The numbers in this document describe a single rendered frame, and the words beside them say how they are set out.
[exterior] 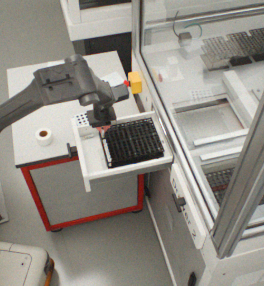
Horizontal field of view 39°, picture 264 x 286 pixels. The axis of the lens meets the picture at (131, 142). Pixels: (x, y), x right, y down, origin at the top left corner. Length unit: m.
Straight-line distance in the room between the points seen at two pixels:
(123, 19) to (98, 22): 0.13
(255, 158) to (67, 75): 0.43
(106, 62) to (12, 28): 1.86
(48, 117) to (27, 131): 0.12
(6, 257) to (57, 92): 1.29
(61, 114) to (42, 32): 1.93
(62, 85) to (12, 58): 2.58
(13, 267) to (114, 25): 1.32
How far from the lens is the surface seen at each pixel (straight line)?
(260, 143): 0.77
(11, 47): 3.51
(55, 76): 0.82
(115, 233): 2.24
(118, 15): 2.06
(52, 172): 1.73
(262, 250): 1.27
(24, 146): 1.68
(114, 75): 1.90
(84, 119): 1.68
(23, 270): 1.93
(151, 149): 1.47
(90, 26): 2.06
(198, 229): 1.25
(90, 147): 1.53
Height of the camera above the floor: 2.04
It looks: 52 degrees down
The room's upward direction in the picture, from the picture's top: straight up
